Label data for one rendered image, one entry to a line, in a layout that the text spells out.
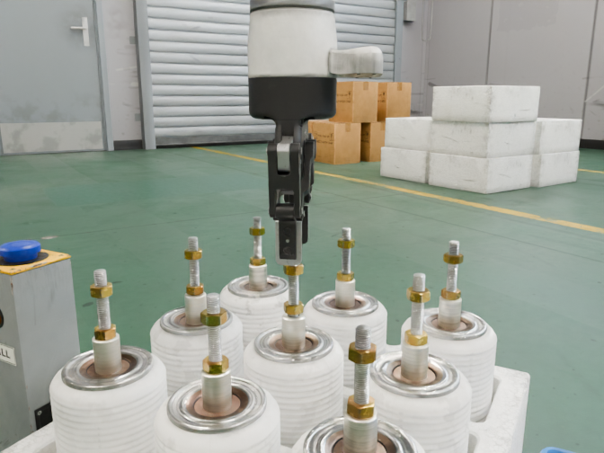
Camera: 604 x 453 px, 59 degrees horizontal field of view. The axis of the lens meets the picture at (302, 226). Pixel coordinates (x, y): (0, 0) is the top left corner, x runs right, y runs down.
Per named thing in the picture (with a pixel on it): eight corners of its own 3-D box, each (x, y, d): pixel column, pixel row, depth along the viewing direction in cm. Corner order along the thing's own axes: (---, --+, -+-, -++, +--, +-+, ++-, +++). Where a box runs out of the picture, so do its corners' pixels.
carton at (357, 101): (377, 122, 411) (377, 81, 404) (352, 122, 398) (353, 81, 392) (352, 120, 436) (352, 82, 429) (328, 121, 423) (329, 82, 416)
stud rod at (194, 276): (191, 305, 57) (188, 236, 55) (200, 305, 57) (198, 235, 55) (190, 308, 56) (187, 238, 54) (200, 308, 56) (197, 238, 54)
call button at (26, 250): (15, 270, 55) (13, 251, 54) (-9, 264, 56) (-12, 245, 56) (50, 260, 58) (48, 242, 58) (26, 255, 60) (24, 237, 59)
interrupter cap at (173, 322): (154, 315, 59) (154, 310, 59) (221, 305, 62) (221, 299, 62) (167, 344, 52) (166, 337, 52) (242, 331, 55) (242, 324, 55)
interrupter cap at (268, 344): (349, 347, 52) (349, 340, 51) (293, 375, 46) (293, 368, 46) (293, 324, 57) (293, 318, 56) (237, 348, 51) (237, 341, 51)
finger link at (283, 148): (274, 128, 44) (276, 155, 45) (266, 146, 40) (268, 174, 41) (304, 128, 44) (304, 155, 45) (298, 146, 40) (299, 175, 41)
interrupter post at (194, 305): (182, 321, 58) (181, 291, 57) (205, 317, 59) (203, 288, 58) (188, 329, 55) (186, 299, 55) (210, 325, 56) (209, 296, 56)
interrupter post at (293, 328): (311, 347, 51) (311, 315, 51) (293, 355, 50) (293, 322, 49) (293, 340, 53) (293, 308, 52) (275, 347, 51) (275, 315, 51)
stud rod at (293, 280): (287, 328, 51) (286, 251, 49) (289, 324, 52) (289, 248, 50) (297, 330, 50) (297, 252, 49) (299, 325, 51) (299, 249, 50)
